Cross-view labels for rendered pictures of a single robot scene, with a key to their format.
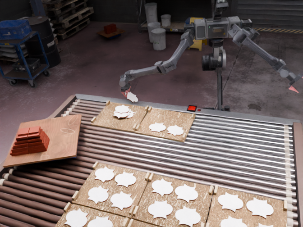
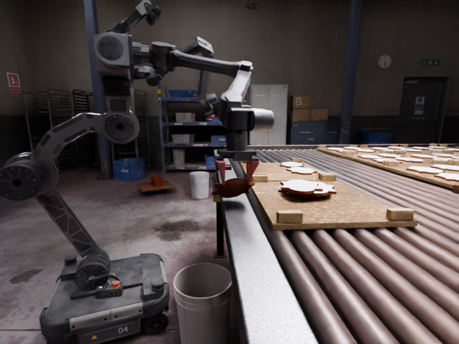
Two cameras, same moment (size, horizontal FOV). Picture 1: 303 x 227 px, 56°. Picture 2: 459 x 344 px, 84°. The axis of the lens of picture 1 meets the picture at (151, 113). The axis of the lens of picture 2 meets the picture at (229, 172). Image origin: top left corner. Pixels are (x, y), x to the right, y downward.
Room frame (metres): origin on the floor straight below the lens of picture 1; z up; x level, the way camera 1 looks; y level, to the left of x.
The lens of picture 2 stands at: (2.61, 0.83, 1.17)
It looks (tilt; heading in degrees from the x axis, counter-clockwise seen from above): 12 degrees down; 242
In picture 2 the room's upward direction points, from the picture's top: straight up
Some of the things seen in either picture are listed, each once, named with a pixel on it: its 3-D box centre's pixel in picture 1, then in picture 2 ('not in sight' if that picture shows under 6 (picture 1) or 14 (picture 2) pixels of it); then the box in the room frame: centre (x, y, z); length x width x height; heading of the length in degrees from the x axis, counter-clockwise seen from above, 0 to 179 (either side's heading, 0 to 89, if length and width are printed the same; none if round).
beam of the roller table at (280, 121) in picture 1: (172, 110); (227, 182); (2.09, -0.19, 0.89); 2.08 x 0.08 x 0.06; 67
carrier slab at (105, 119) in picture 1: (121, 115); (313, 198); (2.02, 0.27, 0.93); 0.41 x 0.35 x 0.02; 66
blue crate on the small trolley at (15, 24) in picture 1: (11, 29); not in sight; (4.78, 2.15, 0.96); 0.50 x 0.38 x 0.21; 78
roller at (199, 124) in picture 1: (167, 120); (264, 179); (1.93, -0.13, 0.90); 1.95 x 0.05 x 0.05; 67
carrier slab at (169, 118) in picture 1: (166, 123); (281, 171); (1.84, -0.11, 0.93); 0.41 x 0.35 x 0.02; 65
